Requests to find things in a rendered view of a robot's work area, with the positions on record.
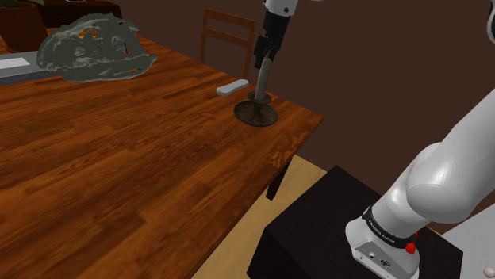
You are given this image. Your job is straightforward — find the wooden chair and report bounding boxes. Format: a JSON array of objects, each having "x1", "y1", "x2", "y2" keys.
[{"x1": 199, "y1": 6, "x2": 257, "y2": 81}]

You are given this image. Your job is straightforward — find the grey remote control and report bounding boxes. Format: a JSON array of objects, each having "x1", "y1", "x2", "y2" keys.
[{"x1": 215, "y1": 78, "x2": 250, "y2": 97}]

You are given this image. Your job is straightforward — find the dark bronze candlestick holder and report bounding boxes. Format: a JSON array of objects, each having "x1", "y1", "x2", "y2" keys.
[{"x1": 232, "y1": 57, "x2": 280, "y2": 128}]

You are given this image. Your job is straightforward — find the grey-green lumpy shell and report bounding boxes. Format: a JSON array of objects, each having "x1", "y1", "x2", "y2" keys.
[{"x1": 36, "y1": 12, "x2": 158, "y2": 83}]

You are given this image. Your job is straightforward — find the wooden table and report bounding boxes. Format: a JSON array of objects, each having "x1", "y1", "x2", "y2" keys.
[{"x1": 0, "y1": 26, "x2": 325, "y2": 279}]

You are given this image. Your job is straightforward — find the black robot stand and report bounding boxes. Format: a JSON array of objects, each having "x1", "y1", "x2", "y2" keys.
[{"x1": 246, "y1": 165, "x2": 464, "y2": 279}]

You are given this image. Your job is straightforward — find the dark brown plant pot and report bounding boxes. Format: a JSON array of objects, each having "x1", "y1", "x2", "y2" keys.
[{"x1": 0, "y1": 0, "x2": 50, "y2": 54}]

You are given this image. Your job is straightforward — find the grey flat tray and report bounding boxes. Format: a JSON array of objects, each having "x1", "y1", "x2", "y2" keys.
[{"x1": 0, "y1": 52, "x2": 63, "y2": 87}]

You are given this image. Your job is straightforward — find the white cabinet with knob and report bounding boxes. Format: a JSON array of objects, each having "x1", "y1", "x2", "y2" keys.
[{"x1": 440, "y1": 202, "x2": 495, "y2": 279}]

